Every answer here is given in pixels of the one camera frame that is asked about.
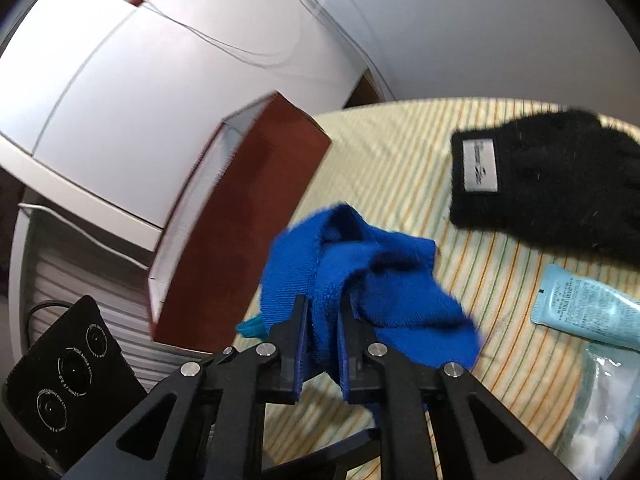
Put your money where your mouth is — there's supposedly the black fuzzy glove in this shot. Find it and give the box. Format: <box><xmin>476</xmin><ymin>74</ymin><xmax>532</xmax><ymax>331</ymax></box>
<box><xmin>450</xmin><ymin>110</ymin><xmax>639</xmax><ymax>264</ymax></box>

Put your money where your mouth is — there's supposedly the dark red cardboard box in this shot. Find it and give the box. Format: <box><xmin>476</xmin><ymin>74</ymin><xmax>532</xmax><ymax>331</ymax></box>
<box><xmin>146</xmin><ymin>92</ymin><xmax>331</xmax><ymax>352</ymax></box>

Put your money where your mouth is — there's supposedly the cotton balls plastic bag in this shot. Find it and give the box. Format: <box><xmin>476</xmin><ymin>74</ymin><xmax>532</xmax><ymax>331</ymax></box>
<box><xmin>553</xmin><ymin>342</ymin><xmax>639</xmax><ymax>479</ymax></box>

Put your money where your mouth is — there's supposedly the blue microfiber cloth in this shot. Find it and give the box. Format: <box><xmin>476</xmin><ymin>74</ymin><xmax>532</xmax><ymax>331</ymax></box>
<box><xmin>260</xmin><ymin>204</ymin><xmax>480</xmax><ymax>379</ymax></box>

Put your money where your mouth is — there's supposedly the white cable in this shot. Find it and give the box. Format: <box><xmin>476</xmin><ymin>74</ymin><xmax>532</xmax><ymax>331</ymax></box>
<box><xmin>74</xmin><ymin>0</ymin><xmax>362</xmax><ymax>68</ymax></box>

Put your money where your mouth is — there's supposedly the teal silicone funnel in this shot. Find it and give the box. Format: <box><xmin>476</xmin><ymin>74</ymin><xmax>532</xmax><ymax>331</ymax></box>
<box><xmin>235</xmin><ymin>313</ymin><xmax>270</xmax><ymax>340</ymax></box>

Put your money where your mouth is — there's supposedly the white radiator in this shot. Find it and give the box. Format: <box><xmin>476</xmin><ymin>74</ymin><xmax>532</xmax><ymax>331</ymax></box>
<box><xmin>9</xmin><ymin>209</ymin><xmax>205</xmax><ymax>389</ymax></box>

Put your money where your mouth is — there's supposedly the light blue cream tube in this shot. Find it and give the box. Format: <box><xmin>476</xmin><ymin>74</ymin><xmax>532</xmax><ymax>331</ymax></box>
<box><xmin>530</xmin><ymin>264</ymin><xmax>640</xmax><ymax>351</ymax></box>

